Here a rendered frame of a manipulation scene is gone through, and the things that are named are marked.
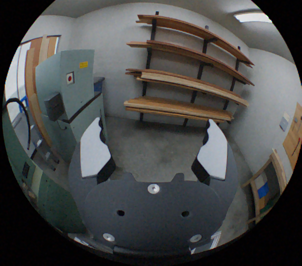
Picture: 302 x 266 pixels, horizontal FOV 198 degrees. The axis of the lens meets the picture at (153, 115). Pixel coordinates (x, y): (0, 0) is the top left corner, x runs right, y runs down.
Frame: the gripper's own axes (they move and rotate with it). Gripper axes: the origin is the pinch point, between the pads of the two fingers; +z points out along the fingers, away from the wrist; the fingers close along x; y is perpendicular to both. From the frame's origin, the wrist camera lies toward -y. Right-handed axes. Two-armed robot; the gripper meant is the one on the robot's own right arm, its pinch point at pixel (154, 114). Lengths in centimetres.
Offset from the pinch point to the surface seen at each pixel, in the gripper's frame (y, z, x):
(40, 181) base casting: 35, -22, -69
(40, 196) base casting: 38, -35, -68
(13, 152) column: 9, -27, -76
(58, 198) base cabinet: 59, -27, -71
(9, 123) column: -4, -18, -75
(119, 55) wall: -23, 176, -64
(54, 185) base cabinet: 51, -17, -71
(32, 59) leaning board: -71, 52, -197
